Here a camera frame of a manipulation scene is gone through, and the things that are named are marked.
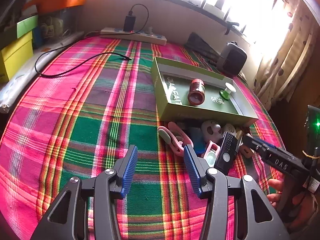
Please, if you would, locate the blue rectangular sponge block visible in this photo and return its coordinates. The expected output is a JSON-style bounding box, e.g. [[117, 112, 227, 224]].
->
[[185, 121, 206, 155]]

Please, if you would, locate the right gripper camera mount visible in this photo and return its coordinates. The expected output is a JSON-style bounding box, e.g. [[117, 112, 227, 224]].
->
[[303, 105, 319, 193]]

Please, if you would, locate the black power adapter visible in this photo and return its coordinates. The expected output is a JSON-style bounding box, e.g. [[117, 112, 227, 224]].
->
[[123, 10, 136, 32]]

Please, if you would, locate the yellow box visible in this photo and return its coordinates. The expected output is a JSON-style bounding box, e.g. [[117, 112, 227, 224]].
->
[[0, 31, 33, 83]]

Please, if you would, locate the orange shelf tray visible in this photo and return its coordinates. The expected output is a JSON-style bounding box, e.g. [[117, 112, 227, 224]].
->
[[22, 0, 86, 15]]

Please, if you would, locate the green box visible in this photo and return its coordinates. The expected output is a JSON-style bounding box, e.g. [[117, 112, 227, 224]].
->
[[0, 15, 39, 49]]

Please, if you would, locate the white usb charger cube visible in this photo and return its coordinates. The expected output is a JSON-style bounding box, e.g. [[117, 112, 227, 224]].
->
[[238, 135, 254, 159]]

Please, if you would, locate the green cardboard box tray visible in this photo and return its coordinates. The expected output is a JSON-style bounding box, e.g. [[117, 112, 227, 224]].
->
[[151, 57, 258, 126]]

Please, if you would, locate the small white round container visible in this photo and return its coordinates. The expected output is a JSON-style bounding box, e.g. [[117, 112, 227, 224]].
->
[[222, 124, 236, 136]]

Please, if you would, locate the patterned cream curtain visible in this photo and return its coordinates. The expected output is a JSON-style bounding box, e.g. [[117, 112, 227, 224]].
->
[[252, 1, 319, 111]]

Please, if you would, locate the white power strip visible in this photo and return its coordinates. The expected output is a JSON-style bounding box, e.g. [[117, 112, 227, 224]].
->
[[100, 27, 167, 46]]

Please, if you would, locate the person's right hand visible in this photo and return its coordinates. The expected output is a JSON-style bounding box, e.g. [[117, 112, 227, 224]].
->
[[267, 179, 317, 226]]

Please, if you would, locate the red cylindrical flashlight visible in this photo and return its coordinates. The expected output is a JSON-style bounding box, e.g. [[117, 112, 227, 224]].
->
[[188, 79, 205, 106]]

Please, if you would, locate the black textured remote device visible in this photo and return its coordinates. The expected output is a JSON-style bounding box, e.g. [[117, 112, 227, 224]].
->
[[214, 132, 238, 176]]

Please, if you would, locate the plaid bed cloth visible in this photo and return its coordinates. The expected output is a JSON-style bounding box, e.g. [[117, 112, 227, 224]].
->
[[0, 36, 288, 240]]

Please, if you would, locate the pink white clip case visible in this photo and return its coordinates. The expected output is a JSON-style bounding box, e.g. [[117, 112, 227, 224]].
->
[[201, 140, 220, 167]]

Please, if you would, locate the black charging cable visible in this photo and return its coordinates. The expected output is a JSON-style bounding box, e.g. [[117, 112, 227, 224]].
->
[[34, 3, 150, 78]]

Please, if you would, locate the black portable speaker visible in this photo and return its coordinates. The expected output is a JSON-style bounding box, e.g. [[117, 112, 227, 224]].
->
[[217, 41, 247, 76]]

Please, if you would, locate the white round fan gadget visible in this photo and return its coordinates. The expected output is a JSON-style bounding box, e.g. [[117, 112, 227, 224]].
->
[[201, 120, 222, 143]]

